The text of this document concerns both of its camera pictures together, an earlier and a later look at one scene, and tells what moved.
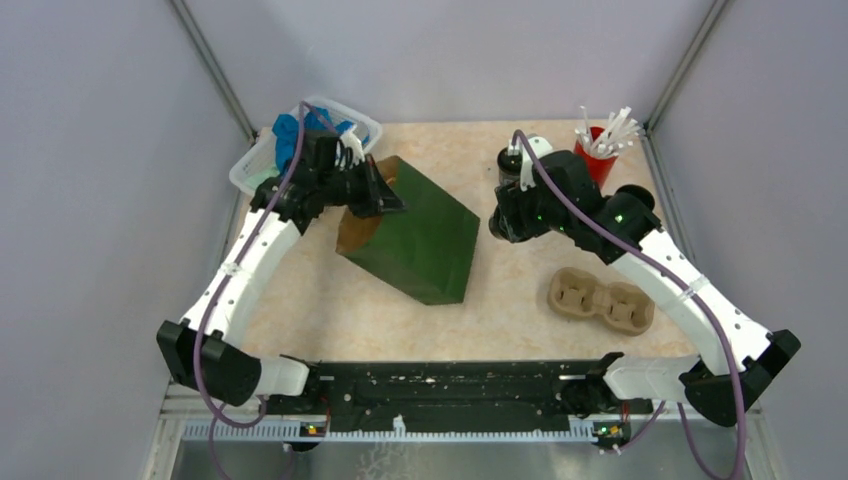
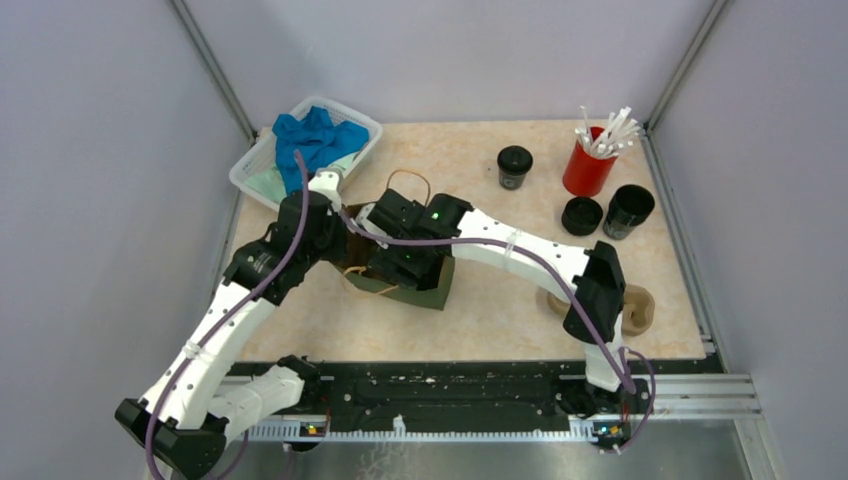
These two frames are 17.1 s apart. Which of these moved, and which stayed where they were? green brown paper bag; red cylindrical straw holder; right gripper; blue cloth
Moved: green brown paper bag; right gripper
Stayed: blue cloth; red cylindrical straw holder
